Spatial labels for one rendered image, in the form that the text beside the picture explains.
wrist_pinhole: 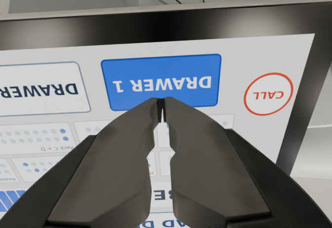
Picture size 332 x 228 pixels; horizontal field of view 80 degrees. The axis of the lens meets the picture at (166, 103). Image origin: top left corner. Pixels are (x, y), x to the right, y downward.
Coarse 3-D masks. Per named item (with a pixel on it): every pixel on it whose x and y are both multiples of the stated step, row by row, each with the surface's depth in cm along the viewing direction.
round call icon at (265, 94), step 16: (256, 80) 16; (272, 80) 16; (288, 80) 16; (256, 96) 17; (272, 96) 17; (288, 96) 17; (240, 112) 18; (256, 112) 18; (272, 112) 18; (288, 112) 18
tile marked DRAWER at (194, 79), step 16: (112, 64) 15; (128, 64) 15; (144, 64) 16; (160, 64) 16; (176, 64) 16; (192, 64) 16; (208, 64) 16; (112, 80) 16; (128, 80) 16; (144, 80) 16; (160, 80) 16; (176, 80) 16; (192, 80) 16; (208, 80) 16; (112, 96) 17; (128, 96) 17; (144, 96) 17; (160, 96) 17; (176, 96) 17; (192, 96) 17; (208, 96) 17
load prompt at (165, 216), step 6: (150, 216) 25; (156, 216) 25; (162, 216) 25; (168, 216) 25; (174, 216) 25; (144, 222) 26; (150, 222) 26; (156, 222) 26; (162, 222) 26; (168, 222) 26; (174, 222) 26; (180, 222) 26
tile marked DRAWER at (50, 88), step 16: (0, 64) 15; (16, 64) 15; (32, 64) 15; (48, 64) 15; (64, 64) 15; (0, 80) 16; (16, 80) 16; (32, 80) 16; (48, 80) 16; (64, 80) 16; (80, 80) 16; (0, 96) 17; (16, 96) 17; (32, 96) 17; (48, 96) 17; (64, 96) 17; (80, 96) 17; (0, 112) 17; (16, 112) 18; (32, 112) 18; (48, 112) 18; (64, 112) 18; (80, 112) 18
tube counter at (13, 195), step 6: (0, 192) 23; (6, 192) 23; (12, 192) 23; (18, 192) 23; (0, 198) 23; (6, 198) 23; (12, 198) 23; (18, 198) 23; (0, 204) 24; (6, 204) 24; (12, 204) 24; (0, 210) 24; (6, 210) 24
